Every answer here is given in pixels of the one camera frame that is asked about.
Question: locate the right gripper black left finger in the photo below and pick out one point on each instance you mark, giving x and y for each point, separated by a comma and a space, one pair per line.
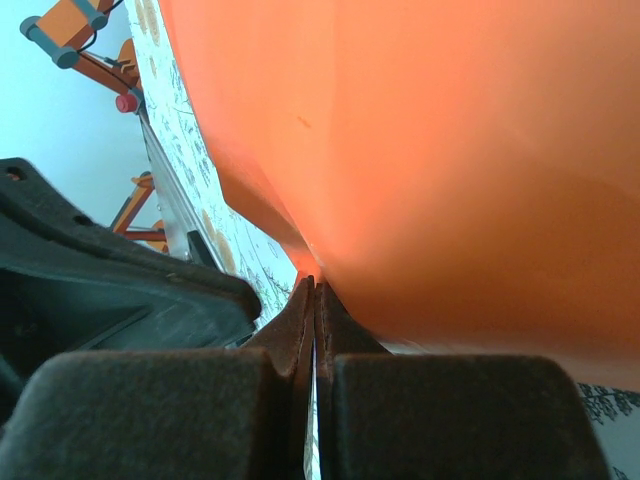
150, 415

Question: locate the left aluminium side rail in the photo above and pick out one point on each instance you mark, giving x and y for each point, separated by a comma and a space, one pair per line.
170, 190

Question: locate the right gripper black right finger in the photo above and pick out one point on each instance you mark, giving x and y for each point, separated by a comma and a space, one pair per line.
450, 420

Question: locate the orange wrapping paper sheet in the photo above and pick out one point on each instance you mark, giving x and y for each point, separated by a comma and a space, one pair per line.
425, 150

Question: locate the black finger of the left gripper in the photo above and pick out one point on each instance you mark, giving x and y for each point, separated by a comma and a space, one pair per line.
100, 280

